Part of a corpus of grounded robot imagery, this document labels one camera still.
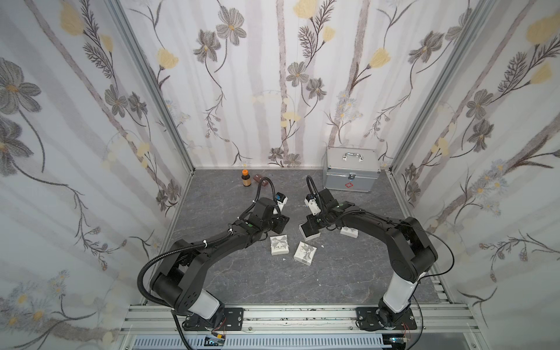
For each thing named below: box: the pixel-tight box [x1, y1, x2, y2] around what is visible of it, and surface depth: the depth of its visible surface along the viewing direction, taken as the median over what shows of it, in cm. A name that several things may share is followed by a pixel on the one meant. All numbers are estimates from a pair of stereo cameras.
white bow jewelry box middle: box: [293, 241, 318, 267], surface depth 88 cm
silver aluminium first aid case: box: [323, 146, 382, 194], surface depth 106 cm
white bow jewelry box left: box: [269, 234, 290, 256], surface depth 90 cm
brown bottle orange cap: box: [241, 169, 252, 187], surface depth 110 cm
